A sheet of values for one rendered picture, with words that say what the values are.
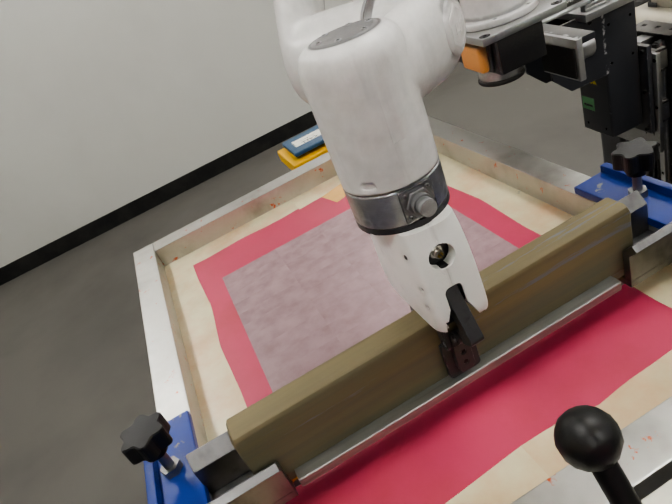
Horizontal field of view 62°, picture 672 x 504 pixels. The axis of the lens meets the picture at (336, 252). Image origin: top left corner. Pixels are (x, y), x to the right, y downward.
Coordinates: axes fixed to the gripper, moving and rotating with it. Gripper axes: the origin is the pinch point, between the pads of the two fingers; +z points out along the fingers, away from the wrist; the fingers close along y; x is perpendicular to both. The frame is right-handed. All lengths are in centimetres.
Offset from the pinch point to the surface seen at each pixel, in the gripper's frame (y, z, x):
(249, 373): 18.4, 6.0, 18.5
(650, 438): -15.8, 2.6, -6.5
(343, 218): 41.2, 5.9, -4.5
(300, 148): 74, 4, -9
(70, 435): 165, 101, 107
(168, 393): 18.2, 2.6, 27.3
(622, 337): -5.0, 6.0, -14.6
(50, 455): 160, 101, 116
